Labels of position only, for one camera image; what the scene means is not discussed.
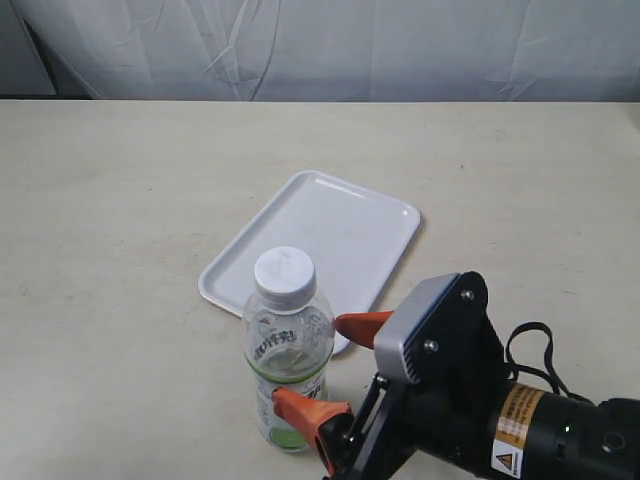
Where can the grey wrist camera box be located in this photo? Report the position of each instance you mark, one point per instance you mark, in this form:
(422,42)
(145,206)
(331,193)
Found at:
(399,343)

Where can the clear plastic drink bottle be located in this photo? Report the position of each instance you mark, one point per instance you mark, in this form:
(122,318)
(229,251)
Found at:
(289,338)

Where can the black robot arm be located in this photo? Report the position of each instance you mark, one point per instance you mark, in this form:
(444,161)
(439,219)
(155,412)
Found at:
(554,433)

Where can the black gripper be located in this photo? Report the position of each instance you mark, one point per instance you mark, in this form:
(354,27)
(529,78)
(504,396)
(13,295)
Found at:
(447,414)

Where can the white backdrop curtain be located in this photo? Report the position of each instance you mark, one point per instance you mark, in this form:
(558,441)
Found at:
(344,51)

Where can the white rectangular plastic tray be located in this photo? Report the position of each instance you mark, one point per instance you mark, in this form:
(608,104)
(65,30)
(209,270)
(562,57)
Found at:
(355,236)

